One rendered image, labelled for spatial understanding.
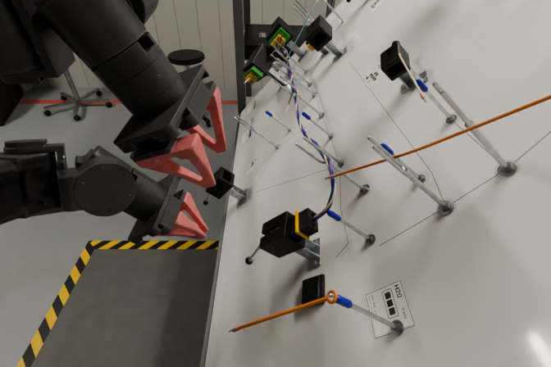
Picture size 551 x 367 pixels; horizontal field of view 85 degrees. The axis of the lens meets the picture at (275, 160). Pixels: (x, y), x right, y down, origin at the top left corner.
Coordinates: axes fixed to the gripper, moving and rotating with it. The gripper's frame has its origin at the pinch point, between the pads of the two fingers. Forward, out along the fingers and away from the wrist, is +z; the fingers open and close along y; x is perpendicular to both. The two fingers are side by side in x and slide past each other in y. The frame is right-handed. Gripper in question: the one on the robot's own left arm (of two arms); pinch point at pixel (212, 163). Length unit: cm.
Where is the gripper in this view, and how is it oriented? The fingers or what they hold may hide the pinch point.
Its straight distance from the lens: 34.9
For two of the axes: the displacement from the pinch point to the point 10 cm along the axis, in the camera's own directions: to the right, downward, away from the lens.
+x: -9.1, 2.1, 3.7
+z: 4.1, 6.6, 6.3
